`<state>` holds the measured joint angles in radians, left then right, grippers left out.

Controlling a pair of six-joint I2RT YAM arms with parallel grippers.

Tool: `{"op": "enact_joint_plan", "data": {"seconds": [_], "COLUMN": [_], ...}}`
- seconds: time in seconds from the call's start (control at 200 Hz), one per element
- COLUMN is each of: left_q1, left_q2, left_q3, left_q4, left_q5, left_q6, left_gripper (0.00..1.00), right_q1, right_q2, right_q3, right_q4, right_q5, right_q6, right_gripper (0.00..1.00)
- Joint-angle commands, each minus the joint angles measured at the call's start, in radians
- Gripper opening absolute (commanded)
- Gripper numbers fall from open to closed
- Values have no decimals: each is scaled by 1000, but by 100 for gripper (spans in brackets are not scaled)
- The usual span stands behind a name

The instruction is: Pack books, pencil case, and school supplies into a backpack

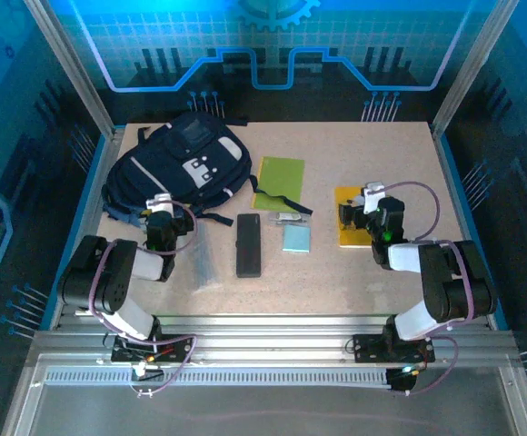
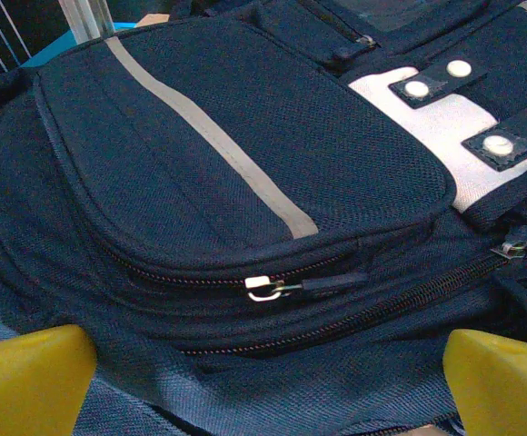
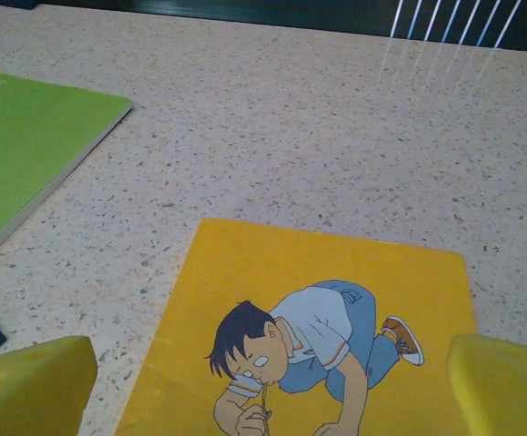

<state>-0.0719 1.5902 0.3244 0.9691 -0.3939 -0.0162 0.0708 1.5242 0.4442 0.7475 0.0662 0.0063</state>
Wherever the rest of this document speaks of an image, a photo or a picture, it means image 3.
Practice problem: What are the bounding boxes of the green book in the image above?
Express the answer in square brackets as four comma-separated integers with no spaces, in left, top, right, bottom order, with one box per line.
[0,69,134,273]

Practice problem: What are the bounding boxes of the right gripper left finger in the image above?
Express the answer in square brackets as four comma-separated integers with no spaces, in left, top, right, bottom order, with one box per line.
[0,334,99,436]

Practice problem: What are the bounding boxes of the yellow book with cartoon boy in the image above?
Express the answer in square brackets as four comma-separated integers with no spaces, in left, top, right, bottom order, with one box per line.
[114,217,479,436]

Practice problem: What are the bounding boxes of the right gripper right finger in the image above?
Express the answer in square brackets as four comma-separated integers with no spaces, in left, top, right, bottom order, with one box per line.
[446,333,527,436]

